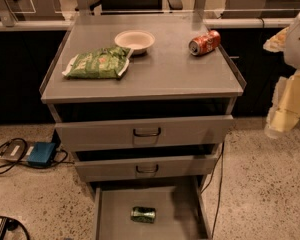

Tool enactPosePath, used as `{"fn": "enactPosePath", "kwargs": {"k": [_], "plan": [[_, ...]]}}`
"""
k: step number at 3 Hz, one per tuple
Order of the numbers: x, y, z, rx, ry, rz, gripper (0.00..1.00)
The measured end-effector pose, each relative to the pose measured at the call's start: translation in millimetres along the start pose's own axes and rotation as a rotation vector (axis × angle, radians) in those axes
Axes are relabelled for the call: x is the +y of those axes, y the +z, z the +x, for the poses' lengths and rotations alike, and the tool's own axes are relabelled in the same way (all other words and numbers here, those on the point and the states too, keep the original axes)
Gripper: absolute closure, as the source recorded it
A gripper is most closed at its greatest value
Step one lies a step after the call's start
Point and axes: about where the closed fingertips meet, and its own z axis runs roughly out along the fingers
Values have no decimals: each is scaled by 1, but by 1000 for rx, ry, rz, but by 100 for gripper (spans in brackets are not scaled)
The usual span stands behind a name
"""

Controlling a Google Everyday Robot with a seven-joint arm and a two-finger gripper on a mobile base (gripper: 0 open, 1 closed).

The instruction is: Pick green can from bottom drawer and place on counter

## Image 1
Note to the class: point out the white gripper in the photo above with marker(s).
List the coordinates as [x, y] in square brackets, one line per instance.
[298, 44]

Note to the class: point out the green soda can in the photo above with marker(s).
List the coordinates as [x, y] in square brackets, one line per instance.
[143, 214]

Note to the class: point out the orange soda can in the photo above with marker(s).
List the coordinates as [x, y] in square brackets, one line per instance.
[205, 43]

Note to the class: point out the grey drawer cabinet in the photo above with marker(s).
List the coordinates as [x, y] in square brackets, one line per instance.
[166, 82]

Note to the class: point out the grey top drawer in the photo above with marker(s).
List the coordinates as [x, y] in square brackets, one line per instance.
[142, 133]

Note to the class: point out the grey drawer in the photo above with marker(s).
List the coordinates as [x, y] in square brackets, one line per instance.
[142, 133]
[142, 163]
[178, 214]

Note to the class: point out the grey middle drawer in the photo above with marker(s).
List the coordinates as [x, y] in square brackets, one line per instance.
[142, 163]

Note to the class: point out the grey bottom drawer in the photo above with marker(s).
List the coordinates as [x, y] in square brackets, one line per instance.
[178, 214]

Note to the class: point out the green chip bag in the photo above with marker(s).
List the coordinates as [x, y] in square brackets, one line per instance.
[104, 63]

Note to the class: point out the blue electronics box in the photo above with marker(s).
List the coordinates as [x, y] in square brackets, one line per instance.
[40, 154]

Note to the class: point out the silver flat device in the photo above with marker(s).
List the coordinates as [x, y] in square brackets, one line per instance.
[17, 151]

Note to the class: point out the black object bottom left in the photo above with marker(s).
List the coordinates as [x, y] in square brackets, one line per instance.
[10, 224]

